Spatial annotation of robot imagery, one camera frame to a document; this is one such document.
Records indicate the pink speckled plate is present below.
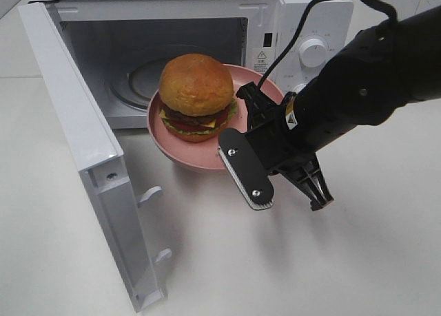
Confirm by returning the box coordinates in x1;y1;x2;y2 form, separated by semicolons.
147;64;284;173

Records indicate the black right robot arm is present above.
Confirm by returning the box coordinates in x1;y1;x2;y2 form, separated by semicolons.
235;8;440;211

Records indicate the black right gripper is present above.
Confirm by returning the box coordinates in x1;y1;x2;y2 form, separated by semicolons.
236;82;334;211

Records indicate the burger with sesame-free bun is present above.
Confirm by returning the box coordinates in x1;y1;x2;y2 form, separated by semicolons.
158;53;238;143

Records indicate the white microwave oven body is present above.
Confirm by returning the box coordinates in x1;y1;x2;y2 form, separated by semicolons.
28;0;355;131

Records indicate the white microwave knob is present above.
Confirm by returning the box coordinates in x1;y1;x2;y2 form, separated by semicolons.
294;83;307;93
299;38;327;68

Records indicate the white microwave door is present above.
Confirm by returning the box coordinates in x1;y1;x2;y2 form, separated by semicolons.
19;2;163;311

